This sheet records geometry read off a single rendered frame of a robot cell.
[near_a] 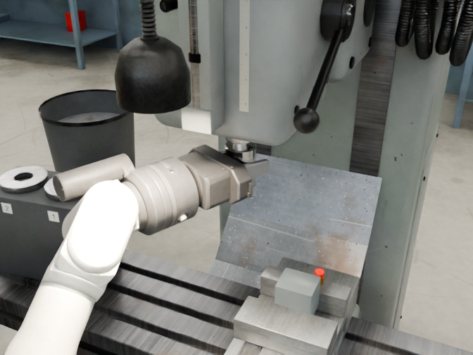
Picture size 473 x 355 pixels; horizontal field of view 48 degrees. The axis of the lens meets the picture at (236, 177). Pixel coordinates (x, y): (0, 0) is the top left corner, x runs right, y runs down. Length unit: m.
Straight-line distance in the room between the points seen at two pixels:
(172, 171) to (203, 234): 2.11
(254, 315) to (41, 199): 0.45
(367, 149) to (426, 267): 1.66
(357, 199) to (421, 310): 1.38
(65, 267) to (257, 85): 0.30
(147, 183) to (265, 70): 0.20
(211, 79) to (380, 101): 0.53
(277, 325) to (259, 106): 0.36
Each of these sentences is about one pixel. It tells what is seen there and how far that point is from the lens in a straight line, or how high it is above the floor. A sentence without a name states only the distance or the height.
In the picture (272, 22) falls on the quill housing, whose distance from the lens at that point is 0.60.
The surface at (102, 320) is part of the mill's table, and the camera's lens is 1.03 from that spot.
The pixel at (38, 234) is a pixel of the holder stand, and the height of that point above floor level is 1.02.
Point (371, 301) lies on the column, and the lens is 1.33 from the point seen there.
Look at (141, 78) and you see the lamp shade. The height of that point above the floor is 1.45.
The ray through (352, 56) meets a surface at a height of 1.38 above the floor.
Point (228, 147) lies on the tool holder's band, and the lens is 0.76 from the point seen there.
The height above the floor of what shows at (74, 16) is 0.52.
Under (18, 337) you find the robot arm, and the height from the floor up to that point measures 1.18.
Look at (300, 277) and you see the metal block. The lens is 0.87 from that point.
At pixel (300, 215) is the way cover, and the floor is 0.96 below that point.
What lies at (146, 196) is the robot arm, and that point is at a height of 1.26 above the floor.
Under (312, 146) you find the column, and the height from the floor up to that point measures 1.11.
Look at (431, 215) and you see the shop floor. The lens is 3.14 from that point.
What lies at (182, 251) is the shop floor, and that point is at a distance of 2.69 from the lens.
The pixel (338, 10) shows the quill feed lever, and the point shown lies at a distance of 0.69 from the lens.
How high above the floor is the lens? 1.60
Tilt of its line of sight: 29 degrees down
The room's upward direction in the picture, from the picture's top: straight up
